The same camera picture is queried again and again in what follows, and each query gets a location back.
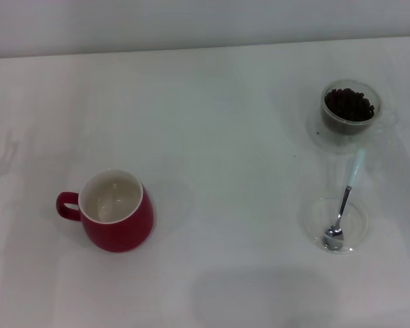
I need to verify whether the pile of coffee beans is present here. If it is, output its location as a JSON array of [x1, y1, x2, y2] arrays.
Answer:
[[324, 87, 377, 122]]

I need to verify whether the steel spoon with blue handle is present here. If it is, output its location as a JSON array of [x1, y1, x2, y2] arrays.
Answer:
[[323, 147, 367, 251]]

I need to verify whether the glass cup of coffee beans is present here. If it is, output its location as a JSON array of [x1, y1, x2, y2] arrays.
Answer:
[[305, 109, 400, 154]]

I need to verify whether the red ceramic mug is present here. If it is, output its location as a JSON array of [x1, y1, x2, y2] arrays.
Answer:
[[56, 169, 155, 253]]

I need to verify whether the clear glass cup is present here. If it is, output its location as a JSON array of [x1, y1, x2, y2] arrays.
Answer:
[[320, 79, 399, 137]]

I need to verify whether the clear glass dish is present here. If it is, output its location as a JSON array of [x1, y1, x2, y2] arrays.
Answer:
[[299, 196, 369, 256]]

